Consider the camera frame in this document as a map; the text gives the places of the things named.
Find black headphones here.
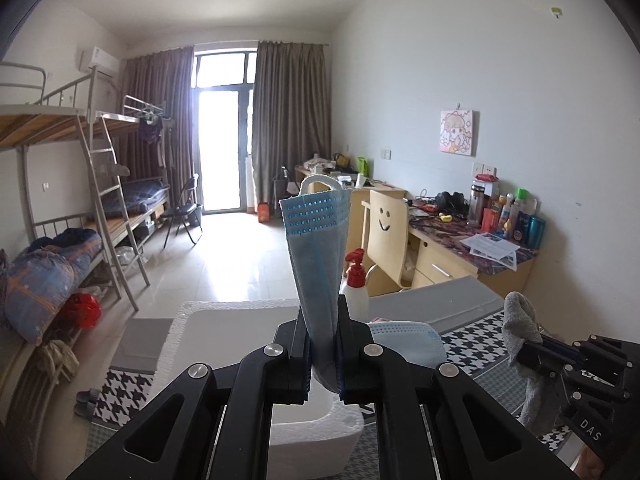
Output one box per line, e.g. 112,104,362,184
435,191,468,213

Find black folding chair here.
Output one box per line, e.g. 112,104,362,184
160,174,205,248

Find black white houndstooth mat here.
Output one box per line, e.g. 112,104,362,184
82,307,593,480

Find white air conditioner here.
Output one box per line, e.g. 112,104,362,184
77,46,121,80

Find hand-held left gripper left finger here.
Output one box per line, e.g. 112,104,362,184
65,305,313,480

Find metal bunk bed with ladder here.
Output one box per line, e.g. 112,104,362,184
0,61,152,461

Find pink cartoon wall poster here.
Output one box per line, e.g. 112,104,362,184
438,108,476,157

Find dark thermos bottle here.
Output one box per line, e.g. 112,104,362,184
467,183,487,227

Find red plastic bag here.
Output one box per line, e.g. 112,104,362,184
65,292,103,330

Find printed paper sheets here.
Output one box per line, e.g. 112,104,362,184
459,232,521,271

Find blue face mask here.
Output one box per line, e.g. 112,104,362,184
279,174,353,393
367,321,447,368

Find brown curtain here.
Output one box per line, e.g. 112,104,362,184
120,46,196,211
250,40,333,211

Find wooden desk with patterned cover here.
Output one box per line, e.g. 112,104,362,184
400,195,538,306

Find beige cloth bundle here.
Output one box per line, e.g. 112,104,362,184
35,340,81,383

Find purple patterned blanket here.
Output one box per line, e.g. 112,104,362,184
0,247,18,331

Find blue plaid bedding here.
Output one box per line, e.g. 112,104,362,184
121,180,171,213

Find dark hanging clothes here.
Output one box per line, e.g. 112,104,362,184
138,112,166,143

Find green capped bottle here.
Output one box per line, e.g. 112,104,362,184
512,188,531,221

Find blue plaid quilt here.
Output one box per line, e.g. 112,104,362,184
7,227,103,346

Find white spray bottle red cap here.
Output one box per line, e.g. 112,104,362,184
339,248,371,320

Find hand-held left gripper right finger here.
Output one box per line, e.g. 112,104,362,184
336,295,581,480

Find glass balcony door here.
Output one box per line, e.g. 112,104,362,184
192,45,258,216

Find teal bottle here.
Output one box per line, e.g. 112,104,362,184
525,215,547,249

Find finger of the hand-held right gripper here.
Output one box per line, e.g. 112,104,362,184
515,342,631,403
537,332,633,361

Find white foam box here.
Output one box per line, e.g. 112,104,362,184
150,299,366,466

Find wooden chair with smiley face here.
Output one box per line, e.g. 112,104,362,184
361,189,413,292

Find grey sock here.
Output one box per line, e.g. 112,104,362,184
502,291,551,428

